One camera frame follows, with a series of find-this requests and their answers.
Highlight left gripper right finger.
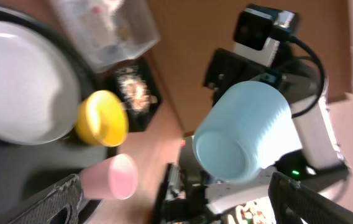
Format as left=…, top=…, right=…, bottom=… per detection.
left=268, top=172, right=353, bottom=224

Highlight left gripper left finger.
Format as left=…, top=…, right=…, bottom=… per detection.
left=7, top=174, right=83, bottom=224

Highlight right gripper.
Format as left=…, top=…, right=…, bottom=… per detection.
left=203, top=48, right=282, bottom=106

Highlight blue cup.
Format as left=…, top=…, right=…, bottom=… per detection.
left=193, top=81, right=295, bottom=183

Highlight yellow bowl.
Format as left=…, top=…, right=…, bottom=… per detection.
left=75, top=90, right=129, bottom=147

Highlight food scraps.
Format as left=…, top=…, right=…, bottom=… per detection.
left=117, top=66, right=158, bottom=113

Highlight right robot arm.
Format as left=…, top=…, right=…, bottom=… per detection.
left=152, top=46, right=349, bottom=223

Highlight pink cup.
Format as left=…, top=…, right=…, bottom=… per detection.
left=79, top=154, right=138, bottom=200

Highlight round black tray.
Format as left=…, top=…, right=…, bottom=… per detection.
left=0, top=5, right=116, bottom=216

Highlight black rectangular bin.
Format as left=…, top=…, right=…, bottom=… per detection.
left=105, top=57, right=162, bottom=133

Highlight grey plate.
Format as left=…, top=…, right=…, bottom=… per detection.
left=0, top=21, right=81, bottom=145

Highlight clear plastic bin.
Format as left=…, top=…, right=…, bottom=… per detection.
left=50, top=0, right=160, bottom=73

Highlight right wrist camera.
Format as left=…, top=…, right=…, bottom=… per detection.
left=233, top=4, right=300, bottom=67

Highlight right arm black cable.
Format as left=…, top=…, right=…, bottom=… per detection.
left=288, top=34, right=326, bottom=119

